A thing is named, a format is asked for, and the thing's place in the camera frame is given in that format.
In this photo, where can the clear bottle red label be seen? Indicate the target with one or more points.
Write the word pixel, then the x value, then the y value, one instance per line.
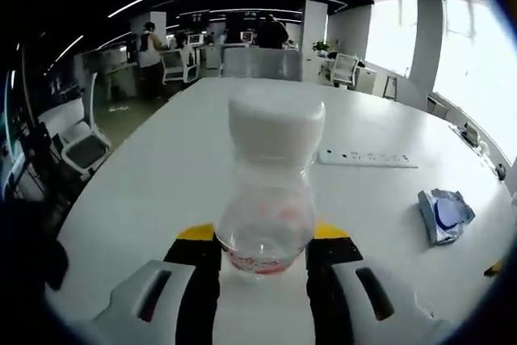
pixel 270 183

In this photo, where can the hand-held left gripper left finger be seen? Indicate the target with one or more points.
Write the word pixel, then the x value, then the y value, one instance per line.
pixel 194 280

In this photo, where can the white power strip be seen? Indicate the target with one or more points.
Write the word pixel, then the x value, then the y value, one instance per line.
pixel 367 157

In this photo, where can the wet wipes pack blue lid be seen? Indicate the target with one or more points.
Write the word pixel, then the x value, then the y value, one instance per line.
pixel 446 215

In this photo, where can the white tabletop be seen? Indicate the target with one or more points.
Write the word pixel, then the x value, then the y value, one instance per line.
pixel 161 167

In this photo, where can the green potted plant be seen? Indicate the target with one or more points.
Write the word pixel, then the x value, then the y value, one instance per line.
pixel 323 48

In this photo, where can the white office chair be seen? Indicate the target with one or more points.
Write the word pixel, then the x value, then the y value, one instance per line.
pixel 87 147
pixel 345 70
pixel 177 64

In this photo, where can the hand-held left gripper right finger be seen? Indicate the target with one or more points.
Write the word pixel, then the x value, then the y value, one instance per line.
pixel 335 280

